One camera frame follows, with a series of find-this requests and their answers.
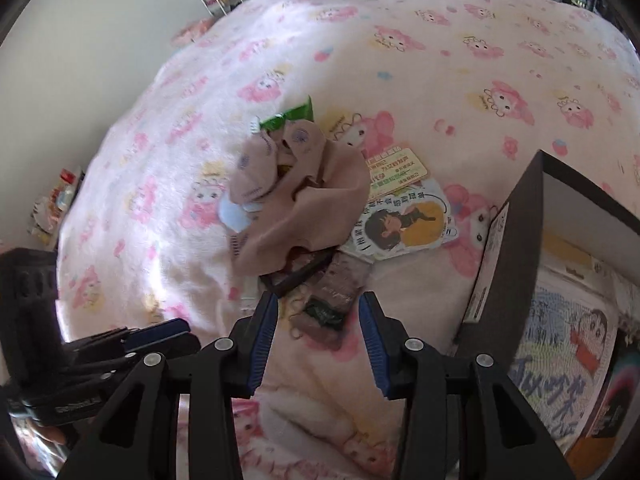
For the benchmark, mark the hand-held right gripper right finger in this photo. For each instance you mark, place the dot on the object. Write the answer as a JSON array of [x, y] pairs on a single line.
[[372, 350]]

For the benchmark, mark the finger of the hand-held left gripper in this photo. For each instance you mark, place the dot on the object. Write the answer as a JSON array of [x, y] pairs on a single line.
[[160, 331], [175, 349]]

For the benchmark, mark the person's left hand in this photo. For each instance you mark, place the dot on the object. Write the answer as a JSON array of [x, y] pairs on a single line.
[[47, 433]]

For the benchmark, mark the pile of toy packets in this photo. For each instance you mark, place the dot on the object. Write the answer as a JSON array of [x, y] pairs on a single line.
[[55, 205]]

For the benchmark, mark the green snack packet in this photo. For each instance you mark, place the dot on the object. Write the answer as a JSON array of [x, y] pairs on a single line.
[[292, 115]]

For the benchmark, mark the black storage box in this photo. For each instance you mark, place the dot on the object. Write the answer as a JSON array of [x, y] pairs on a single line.
[[505, 260]]

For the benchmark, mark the yellow green printed card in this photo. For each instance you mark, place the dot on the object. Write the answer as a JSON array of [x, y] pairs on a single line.
[[397, 170]]

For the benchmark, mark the cartoon girl printed card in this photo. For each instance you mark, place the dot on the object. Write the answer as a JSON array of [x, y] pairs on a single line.
[[400, 225]]

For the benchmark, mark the light blue cloth piece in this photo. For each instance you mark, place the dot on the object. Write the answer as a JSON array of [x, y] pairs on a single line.
[[235, 217]]

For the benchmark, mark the pink plush toy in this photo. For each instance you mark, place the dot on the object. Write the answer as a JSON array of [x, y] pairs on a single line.
[[192, 30]]

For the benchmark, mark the black booklet with rainbow print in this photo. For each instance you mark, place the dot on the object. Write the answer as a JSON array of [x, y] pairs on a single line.
[[617, 395]]

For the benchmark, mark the pink printed blanket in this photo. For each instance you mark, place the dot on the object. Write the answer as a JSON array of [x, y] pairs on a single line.
[[450, 50]]

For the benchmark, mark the brown snack packet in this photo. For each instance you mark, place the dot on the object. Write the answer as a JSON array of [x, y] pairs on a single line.
[[332, 300]]

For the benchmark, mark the cartoon bead board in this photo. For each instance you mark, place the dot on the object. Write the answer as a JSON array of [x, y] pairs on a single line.
[[565, 360]]

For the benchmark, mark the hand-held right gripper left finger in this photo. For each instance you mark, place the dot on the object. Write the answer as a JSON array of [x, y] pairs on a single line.
[[264, 345]]

